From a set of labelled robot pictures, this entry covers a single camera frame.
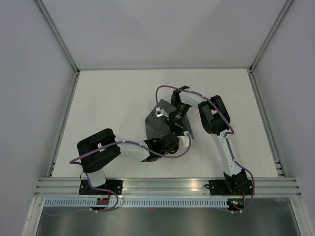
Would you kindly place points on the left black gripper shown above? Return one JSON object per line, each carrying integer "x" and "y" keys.
{"x": 176, "y": 148}

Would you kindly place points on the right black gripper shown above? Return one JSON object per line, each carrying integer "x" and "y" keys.
{"x": 176, "y": 127}

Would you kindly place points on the grey cloth napkin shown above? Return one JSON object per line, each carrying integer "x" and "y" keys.
{"x": 156, "y": 127}

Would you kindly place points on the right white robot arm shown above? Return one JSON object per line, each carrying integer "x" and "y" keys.
{"x": 216, "y": 121}

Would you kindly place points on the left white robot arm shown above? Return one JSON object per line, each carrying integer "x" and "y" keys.
{"x": 99, "y": 149}

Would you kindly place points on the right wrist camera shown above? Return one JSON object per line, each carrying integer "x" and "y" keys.
{"x": 161, "y": 113}

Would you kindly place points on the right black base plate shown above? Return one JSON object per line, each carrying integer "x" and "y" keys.
{"x": 219, "y": 188}

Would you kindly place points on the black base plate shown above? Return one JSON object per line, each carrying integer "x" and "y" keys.
{"x": 219, "y": 188}
{"x": 115, "y": 186}

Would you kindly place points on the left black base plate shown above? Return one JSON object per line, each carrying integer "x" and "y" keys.
{"x": 115, "y": 186}

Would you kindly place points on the right aluminium frame post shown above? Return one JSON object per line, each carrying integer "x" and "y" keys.
{"x": 271, "y": 33}

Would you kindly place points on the aluminium frame post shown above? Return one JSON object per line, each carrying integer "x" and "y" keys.
{"x": 271, "y": 33}
{"x": 56, "y": 34}

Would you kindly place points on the white slotted cable duct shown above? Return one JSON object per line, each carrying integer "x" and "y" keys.
{"x": 138, "y": 202}

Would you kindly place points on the aluminium mounting rail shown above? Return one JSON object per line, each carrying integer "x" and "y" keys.
{"x": 274, "y": 187}

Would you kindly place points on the left aluminium frame post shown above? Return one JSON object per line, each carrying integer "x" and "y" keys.
{"x": 56, "y": 34}

